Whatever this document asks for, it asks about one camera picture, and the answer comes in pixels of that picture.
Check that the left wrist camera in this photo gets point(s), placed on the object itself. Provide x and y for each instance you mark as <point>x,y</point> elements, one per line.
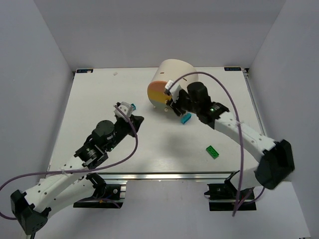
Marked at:
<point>123,110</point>

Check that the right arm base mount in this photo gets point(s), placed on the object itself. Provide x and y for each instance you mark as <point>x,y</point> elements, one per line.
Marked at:
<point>222,196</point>

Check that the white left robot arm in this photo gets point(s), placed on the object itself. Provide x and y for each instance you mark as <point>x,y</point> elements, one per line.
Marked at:
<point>33,207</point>

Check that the cream cylindrical drawer container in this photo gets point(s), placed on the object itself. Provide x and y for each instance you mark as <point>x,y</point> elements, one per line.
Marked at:
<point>171,69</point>

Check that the dark green long lego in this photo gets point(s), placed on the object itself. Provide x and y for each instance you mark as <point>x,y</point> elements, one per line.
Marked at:
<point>212,152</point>

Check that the yellow drawer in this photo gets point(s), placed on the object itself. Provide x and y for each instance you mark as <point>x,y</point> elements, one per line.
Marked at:
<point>156,94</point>

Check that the small teal square lego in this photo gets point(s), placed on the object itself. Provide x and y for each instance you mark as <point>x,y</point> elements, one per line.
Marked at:
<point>133,107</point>

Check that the right blue corner label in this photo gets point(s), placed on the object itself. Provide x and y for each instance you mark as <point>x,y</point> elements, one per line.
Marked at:
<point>232,69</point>

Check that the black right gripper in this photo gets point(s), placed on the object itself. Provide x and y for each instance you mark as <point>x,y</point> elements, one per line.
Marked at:
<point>178,107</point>

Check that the aluminium front rail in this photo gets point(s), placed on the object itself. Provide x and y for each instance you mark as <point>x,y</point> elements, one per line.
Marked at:
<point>166,176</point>

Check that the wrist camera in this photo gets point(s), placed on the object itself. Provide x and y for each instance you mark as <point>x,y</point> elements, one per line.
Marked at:
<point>172,89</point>
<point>123,110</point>

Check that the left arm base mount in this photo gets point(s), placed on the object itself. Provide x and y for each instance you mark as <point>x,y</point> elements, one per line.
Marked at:
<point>105,195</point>

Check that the blue corner label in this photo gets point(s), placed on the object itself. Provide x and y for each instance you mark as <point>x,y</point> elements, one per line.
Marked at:
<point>84,71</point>
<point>232,69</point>

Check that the left blue corner label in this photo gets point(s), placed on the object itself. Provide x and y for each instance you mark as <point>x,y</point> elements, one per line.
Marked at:
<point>84,71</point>

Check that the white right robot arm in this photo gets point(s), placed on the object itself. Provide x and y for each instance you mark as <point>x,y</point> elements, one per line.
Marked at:
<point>275,158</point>

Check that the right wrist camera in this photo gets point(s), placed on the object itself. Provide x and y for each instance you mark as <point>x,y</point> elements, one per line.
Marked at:
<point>172,89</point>

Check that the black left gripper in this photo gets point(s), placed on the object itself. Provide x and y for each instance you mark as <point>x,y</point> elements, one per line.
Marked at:
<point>127,123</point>

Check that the long teal lego brick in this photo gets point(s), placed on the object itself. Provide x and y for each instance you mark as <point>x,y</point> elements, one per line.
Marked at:
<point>185,118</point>

